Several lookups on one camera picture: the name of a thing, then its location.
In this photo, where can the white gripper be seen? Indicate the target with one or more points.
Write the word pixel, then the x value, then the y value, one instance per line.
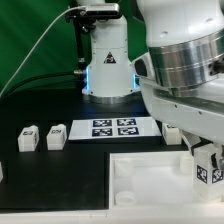
pixel 202 115

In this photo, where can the white square tabletop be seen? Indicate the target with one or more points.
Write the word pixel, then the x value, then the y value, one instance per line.
pixel 154 184

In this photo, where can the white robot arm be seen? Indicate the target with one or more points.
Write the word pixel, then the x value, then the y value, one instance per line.
pixel 181 76

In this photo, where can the white marker sheet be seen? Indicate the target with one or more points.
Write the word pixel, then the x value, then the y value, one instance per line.
pixel 113 128

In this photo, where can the white block left edge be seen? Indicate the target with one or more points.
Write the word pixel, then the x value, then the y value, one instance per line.
pixel 1 173

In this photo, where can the black camera on stand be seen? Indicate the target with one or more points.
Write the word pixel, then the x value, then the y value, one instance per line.
pixel 99 11

